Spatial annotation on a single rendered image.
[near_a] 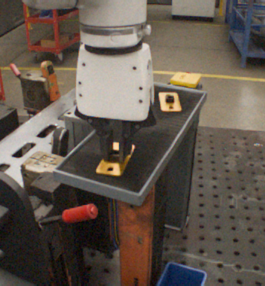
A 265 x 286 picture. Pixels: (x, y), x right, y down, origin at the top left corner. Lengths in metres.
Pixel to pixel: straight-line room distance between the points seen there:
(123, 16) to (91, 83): 0.10
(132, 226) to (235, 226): 0.48
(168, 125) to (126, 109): 0.18
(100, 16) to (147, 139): 0.25
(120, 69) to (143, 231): 0.37
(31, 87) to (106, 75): 0.75
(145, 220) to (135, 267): 0.16
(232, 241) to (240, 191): 0.25
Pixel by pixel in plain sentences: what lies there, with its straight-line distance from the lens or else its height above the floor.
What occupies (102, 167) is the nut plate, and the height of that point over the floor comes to 1.16.
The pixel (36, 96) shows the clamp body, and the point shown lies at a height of 1.00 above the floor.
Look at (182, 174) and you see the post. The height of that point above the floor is 0.90.
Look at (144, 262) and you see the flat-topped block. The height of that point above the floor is 0.86.
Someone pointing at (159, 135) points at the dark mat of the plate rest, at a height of 1.16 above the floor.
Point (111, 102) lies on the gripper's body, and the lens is 0.48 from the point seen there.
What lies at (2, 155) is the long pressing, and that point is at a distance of 0.90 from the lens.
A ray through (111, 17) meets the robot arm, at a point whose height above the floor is 1.38.
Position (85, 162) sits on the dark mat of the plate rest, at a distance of 0.55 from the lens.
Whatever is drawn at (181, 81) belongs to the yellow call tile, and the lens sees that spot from 0.84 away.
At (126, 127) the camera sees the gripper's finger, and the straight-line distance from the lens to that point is 0.50.
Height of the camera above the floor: 1.47
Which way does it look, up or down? 32 degrees down
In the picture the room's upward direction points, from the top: straight up
